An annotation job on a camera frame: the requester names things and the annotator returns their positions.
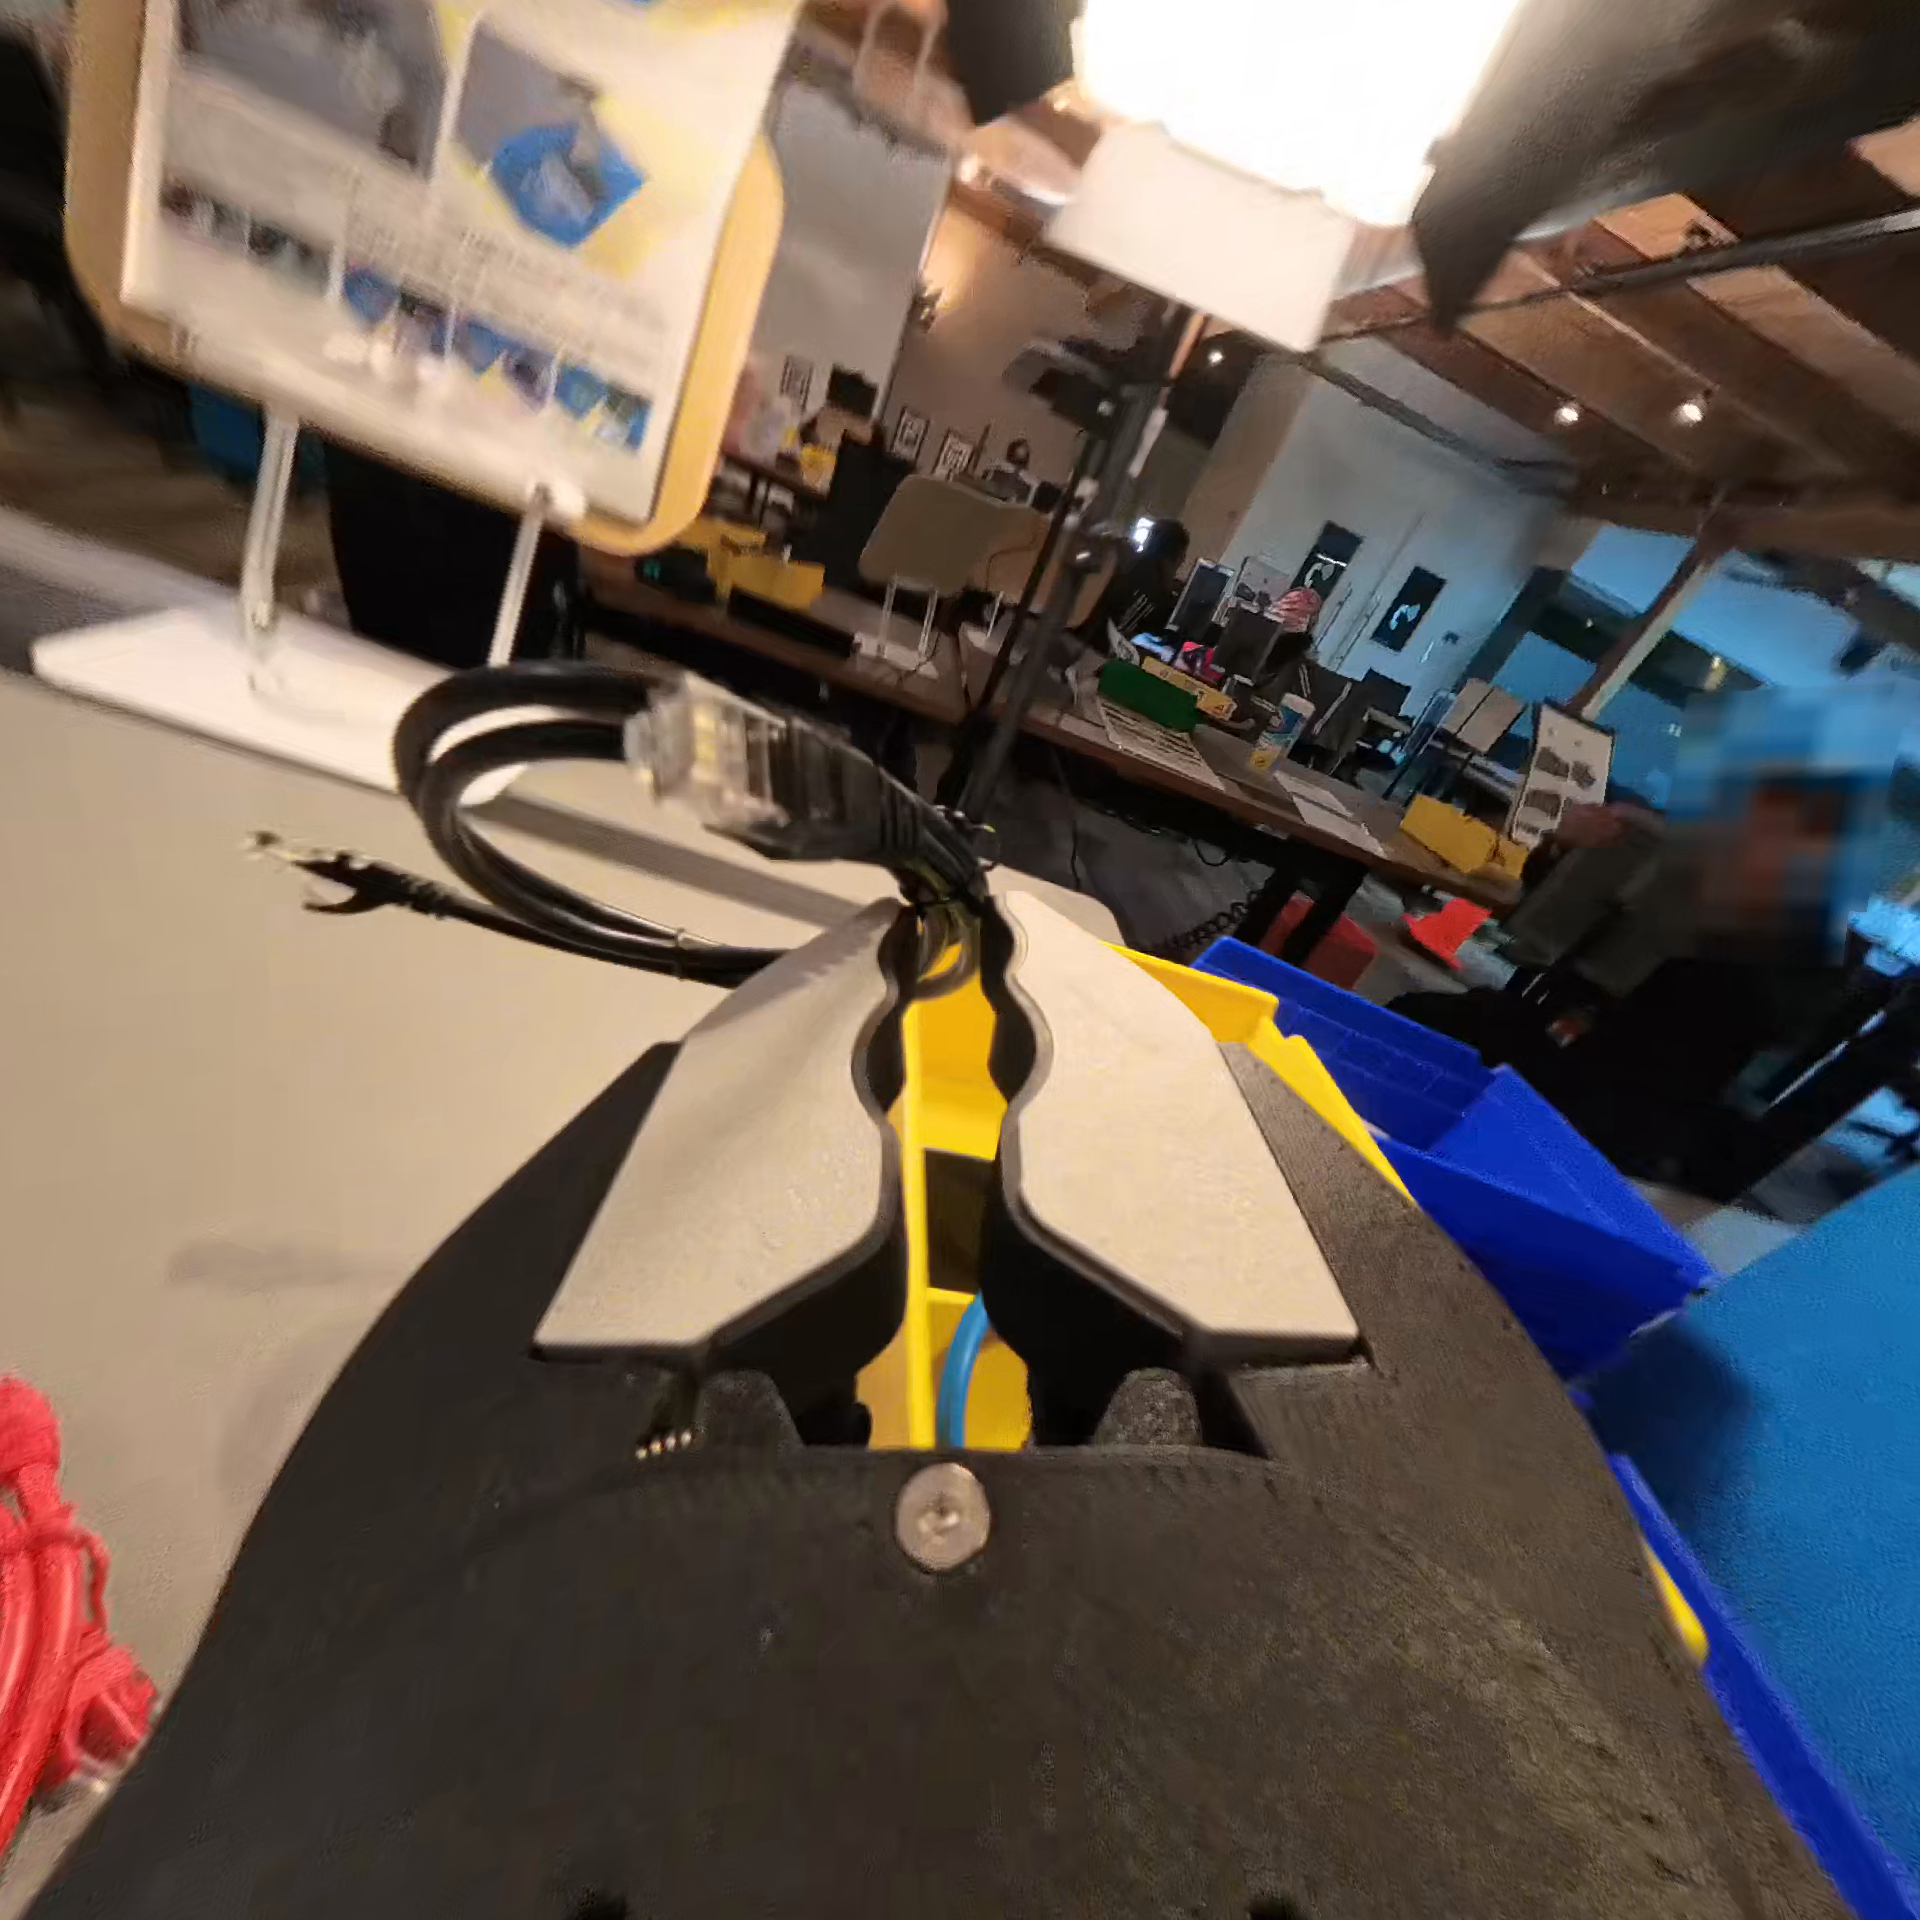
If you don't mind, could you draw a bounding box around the studio light on tripod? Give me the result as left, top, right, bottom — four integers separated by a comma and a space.
941, 0, 1920, 835

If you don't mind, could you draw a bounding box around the red ethernet cable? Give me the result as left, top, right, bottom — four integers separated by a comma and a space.
0, 1371, 161, 1863

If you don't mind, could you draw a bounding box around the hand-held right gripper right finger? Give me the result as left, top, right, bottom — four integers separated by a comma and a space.
982, 892, 1365, 1420

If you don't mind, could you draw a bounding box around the blue plastic bin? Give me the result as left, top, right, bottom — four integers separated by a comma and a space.
1192, 933, 1920, 1920

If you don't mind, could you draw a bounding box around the green plastic bin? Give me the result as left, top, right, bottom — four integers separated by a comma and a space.
1098, 656, 1241, 735

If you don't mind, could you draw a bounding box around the instruction board on white stand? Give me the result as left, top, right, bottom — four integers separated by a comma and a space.
30, 0, 794, 792

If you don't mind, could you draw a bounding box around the framed picture sign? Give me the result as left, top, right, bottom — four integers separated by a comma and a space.
1506, 703, 1613, 847

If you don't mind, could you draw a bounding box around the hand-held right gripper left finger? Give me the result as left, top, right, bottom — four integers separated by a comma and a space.
532, 896, 909, 1413

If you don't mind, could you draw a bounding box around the grey board on stand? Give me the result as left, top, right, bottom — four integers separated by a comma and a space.
860, 477, 1057, 670

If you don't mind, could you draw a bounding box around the small yellow bin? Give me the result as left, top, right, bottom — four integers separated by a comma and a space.
1400, 791, 1531, 884
704, 516, 829, 614

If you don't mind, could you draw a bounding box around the blue ethernet cable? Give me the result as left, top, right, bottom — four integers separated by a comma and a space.
937, 1288, 995, 1449

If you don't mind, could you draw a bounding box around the yellow plastic bin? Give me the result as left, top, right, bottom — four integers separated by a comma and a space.
861, 942, 1714, 1670

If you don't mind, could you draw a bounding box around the black ethernet cable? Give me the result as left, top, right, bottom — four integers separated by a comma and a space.
248, 660, 1000, 992

